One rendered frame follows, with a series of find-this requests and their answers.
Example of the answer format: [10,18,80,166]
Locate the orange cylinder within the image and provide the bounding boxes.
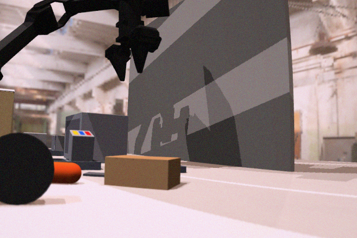
[52,162,82,184]

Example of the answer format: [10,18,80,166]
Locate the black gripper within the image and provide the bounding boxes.
[105,14,160,81]

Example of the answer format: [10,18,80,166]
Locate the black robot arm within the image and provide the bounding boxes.
[0,0,169,80]

